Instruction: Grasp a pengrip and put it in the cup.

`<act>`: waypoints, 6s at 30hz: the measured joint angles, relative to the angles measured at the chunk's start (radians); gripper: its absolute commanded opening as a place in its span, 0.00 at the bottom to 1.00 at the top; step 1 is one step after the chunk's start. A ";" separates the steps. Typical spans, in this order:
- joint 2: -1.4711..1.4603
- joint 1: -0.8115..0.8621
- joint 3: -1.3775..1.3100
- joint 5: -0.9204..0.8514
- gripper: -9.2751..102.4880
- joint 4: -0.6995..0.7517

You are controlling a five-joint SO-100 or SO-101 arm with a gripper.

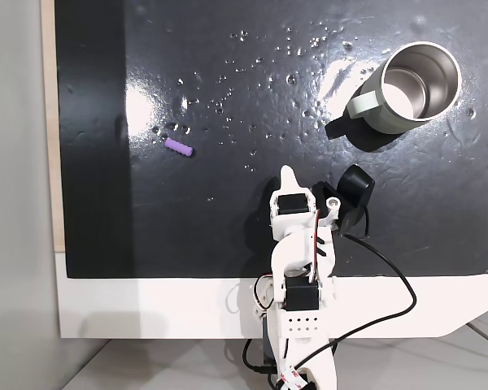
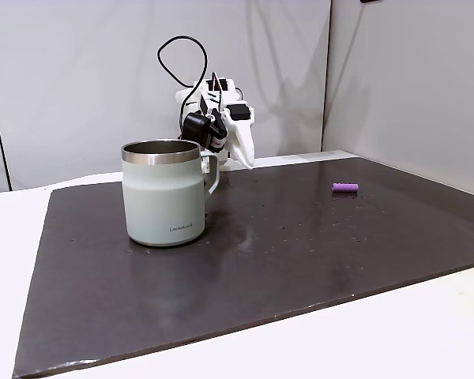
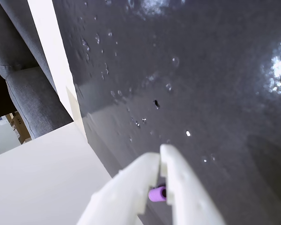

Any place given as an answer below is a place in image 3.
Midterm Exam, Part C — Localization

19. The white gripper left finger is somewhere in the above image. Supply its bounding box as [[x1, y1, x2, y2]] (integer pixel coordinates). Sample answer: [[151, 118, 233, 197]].
[[76, 151, 161, 225]]

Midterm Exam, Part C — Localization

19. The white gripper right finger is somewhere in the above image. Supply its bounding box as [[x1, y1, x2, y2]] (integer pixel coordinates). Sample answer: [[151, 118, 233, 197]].
[[160, 143, 227, 225]]

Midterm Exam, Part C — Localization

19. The purple pen grip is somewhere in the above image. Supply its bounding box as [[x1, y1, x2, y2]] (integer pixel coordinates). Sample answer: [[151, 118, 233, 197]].
[[148, 183, 167, 203]]

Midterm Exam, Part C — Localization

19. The black table mat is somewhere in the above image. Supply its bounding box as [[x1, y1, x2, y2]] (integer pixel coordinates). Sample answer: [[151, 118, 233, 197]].
[[52, 0, 281, 225]]

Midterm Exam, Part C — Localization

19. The brown cardboard box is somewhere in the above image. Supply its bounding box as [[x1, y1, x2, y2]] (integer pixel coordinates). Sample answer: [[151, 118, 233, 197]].
[[5, 111, 32, 145]]

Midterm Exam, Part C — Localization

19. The grey fabric sofa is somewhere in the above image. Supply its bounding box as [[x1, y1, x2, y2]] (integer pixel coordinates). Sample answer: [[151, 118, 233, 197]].
[[0, 0, 74, 139]]

